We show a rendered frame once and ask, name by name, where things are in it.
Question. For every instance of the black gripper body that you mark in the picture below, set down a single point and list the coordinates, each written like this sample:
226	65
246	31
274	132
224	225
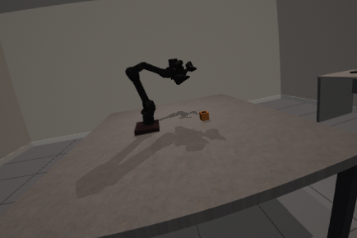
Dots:
182	72

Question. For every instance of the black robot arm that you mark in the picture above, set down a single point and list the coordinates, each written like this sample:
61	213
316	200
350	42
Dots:
148	105

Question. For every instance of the orange block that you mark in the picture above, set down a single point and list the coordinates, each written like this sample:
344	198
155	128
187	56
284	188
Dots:
204	115

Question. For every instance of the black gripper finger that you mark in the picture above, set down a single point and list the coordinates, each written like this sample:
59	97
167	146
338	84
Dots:
182	78
192	68

